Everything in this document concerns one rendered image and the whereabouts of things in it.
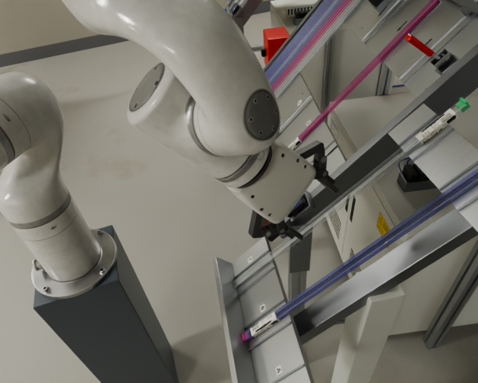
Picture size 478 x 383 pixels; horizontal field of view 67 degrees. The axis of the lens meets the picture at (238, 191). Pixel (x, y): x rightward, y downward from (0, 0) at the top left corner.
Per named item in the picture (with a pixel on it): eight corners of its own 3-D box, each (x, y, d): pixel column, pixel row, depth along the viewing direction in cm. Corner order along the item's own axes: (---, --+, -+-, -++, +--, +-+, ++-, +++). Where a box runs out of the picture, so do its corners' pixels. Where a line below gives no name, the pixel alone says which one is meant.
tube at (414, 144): (464, 102, 53) (462, 98, 52) (471, 106, 52) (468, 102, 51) (235, 283, 73) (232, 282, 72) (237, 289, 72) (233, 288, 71)
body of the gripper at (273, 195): (251, 118, 50) (298, 159, 56) (208, 178, 50) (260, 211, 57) (281, 134, 44) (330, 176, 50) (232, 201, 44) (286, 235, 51)
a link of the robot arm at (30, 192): (-8, 220, 69) (-97, 110, 53) (59, 163, 81) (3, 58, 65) (40, 234, 65) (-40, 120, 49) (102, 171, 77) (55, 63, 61)
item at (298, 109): (293, 222, 86) (284, 216, 85) (257, 93, 135) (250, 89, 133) (354, 169, 77) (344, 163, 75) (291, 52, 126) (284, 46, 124)
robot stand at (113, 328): (130, 415, 122) (32, 308, 75) (124, 364, 135) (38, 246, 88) (181, 394, 126) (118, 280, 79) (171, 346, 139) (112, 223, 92)
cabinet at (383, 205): (368, 346, 132) (406, 235, 91) (318, 210, 184) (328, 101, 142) (542, 321, 133) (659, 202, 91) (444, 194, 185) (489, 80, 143)
